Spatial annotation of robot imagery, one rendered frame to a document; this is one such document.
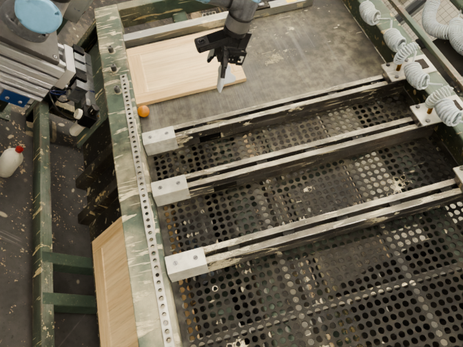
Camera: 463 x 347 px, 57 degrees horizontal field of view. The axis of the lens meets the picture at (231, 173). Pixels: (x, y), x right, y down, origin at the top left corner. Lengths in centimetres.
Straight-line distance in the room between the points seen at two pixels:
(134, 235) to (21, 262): 91
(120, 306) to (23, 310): 49
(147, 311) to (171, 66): 112
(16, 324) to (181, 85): 126
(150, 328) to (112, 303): 62
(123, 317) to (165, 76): 105
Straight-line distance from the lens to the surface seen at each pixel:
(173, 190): 150
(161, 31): 218
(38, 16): 130
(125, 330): 185
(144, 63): 206
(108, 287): 200
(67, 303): 207
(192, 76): 194
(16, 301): 219
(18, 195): 246
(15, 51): 154
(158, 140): 165
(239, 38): 139
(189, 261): 137
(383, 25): 208
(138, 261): 143
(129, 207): 153
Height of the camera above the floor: 185
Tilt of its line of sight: 28 degrees down
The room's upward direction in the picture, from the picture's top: 52 degrees clockwise
